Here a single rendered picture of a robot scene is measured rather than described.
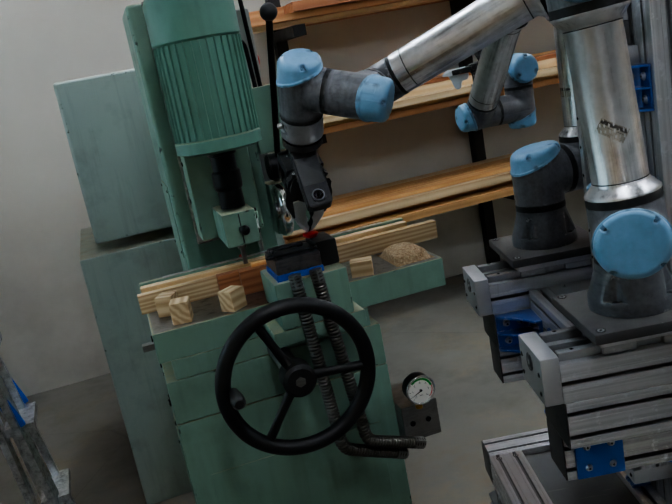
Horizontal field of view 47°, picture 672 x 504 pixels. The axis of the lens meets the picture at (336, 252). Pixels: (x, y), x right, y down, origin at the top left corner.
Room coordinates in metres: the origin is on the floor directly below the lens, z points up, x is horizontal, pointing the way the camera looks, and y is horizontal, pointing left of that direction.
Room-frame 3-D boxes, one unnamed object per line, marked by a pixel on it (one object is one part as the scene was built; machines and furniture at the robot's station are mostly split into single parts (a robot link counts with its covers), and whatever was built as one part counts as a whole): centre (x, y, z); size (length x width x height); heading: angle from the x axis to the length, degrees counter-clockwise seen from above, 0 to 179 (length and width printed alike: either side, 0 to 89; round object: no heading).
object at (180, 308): (1.43, 0.31, 0.92); 0.04 x 0.04 x 0.04; 3
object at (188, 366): (1.54, 0.18, 0.82); 0.40 x 0.21 x 0.04; 104
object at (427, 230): (1.62, 0.09, 0.92); 0.67 x 0.02 x 0.04; 104
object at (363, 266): (1.52, -0.05, 0.92); 0.04 x 0.04 x 0.03; 85
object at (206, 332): (1.51, 0.09, 0.87); 0.61 x 0.30 x 0.06; 104
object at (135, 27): (1.88, 0.27, 1.16); 0.22 x 0.22 x 0.72; 14
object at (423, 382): (1.45, -0.11, 0.65); 0.06 x 0.04 x 0.08; 104
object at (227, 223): (1.61, 0.20, 1.03); 0.14 x 0.07 x 0.09; 14
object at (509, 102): (2.07, -0.54, 1.12); 0.11 x 0.08 x 0.11; 105
